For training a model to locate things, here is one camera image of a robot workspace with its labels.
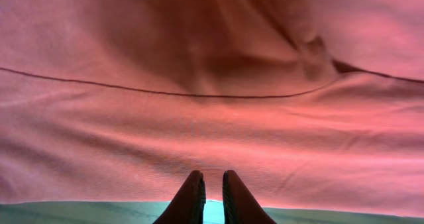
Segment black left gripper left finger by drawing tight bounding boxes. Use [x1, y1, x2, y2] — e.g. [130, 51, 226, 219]
[153, 170, 206, 224]

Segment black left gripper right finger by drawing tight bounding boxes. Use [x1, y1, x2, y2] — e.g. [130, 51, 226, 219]
[223, 170, 276, 224]

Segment orange red t-shirt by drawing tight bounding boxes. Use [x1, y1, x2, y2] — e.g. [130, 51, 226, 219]
[1, 0, 423, 217]

